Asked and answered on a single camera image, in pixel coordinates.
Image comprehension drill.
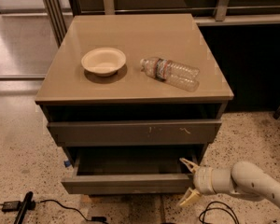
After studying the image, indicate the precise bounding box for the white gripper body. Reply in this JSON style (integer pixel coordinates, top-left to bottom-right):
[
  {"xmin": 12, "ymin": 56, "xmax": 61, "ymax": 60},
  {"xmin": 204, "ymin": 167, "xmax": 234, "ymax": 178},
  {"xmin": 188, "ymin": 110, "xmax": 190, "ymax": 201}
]
[{"xmin": 193, "ymin": 167, "xmax": 234, "ymax": 195}]

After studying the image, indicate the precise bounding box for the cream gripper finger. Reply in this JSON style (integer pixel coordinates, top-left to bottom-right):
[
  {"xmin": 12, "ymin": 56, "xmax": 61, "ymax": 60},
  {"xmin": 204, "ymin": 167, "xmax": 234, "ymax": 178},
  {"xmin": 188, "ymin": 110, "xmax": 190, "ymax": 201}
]
[
  {"xmin": 179, "ymin": 158, "xmax": 199, "ymax": 174},
  {"xmin": 177, "ymin": 188, "xmax": 202, "ymax": 207}
]

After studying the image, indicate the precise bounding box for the grey drawer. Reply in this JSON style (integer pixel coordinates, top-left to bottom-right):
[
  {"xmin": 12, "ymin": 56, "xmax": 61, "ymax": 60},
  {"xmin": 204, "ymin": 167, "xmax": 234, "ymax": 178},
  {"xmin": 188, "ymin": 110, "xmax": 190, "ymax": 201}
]
[
  {"xmin": 63, "ymin": 147, "xmax": 193, "ymax": 195},
  {"xmin": 48, "ymin": 119, "xmax": 221, "ymax": 147}
]

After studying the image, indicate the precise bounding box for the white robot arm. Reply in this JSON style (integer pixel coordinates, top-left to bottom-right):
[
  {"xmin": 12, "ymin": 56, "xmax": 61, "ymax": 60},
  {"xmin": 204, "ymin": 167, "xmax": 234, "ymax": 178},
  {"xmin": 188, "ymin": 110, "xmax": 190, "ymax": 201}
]
[{"xmin": 178, "ymin": 158, "xmax": 280, "ymax": 209}]

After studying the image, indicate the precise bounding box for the grey drawer cabinet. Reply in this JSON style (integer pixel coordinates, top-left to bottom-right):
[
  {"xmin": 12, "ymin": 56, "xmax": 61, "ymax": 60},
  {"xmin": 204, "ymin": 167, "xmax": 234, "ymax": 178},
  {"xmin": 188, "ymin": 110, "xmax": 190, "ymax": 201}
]
[{"xmin": 35, "ymin": 13, "xmax": 234, "ymax": 197}]

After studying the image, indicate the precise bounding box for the clear plastic water bottle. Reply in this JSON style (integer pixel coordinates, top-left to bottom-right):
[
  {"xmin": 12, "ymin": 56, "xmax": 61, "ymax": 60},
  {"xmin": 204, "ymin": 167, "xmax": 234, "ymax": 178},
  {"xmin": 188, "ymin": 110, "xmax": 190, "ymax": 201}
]
[{"xmin": 140, "ymin": 57, "xmax": 200, "ymax": 91}]

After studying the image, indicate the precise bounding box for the blue tape piece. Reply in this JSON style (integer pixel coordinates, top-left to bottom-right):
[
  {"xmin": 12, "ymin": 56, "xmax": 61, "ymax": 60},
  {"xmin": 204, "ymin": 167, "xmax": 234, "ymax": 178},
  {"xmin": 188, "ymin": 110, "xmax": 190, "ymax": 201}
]
[{"xmin": 63, "ymin": 161, "xmax": 71, "ymax": 168}]

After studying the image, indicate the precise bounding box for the white paper bowl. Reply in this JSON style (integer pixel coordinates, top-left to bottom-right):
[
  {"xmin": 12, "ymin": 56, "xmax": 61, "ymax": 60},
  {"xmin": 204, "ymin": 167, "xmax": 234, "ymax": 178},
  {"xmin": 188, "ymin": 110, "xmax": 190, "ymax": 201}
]
[{"xmin": 81, "ymin": 48, "xmax": 126, "ymax": 77}]

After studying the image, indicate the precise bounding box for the black bar device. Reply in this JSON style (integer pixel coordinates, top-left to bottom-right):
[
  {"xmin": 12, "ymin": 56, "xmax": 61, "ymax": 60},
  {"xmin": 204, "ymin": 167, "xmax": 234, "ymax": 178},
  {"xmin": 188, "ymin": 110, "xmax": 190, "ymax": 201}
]
[{"xmin": 13, "ymin": 191, "xmax": 35, "ymax": 224}]

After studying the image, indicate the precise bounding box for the black power adapter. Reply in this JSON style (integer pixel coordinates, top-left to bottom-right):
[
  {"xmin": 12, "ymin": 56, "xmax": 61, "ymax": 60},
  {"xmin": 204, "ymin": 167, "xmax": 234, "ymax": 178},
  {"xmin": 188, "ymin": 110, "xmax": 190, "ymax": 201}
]
[{"xmin": 2, "ymin": 201, "xmax": 21, "ymax": 212}]

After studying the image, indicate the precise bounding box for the black coiled cable right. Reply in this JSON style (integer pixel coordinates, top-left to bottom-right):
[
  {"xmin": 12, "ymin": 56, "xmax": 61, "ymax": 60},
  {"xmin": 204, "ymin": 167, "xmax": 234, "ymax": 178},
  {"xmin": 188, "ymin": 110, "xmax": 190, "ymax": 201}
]
[{"xmin": 198, "ymin": 201, "xmax": 240, "ymax": 224}]

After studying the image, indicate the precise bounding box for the black floor cable left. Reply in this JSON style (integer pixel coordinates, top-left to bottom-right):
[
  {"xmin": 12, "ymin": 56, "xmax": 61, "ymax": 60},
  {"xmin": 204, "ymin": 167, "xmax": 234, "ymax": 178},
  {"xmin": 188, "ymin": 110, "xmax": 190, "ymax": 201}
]
[{"xmin": 0, "ymin": 199, "xmax": 109, "ymax": 224}]

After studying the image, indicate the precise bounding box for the metal shelf frame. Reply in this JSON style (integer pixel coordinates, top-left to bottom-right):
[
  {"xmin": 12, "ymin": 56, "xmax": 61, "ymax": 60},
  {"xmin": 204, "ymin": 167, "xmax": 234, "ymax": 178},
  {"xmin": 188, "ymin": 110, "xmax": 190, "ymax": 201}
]
[{"xmin": 43, "ymin": 0, "xmax": 280, "ymax": 43}]

